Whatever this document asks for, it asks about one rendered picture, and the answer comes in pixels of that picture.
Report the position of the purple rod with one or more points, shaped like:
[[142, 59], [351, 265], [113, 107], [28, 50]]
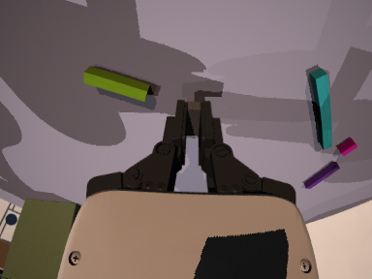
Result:
[[321, 175]]

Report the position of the lime green rod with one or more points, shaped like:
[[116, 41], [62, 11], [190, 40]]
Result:
[[116, 83]]

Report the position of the turquoise rod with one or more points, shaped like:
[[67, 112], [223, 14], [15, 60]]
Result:
[[320, 87]]

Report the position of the short magenta rod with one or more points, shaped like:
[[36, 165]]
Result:
[[347, 147]]

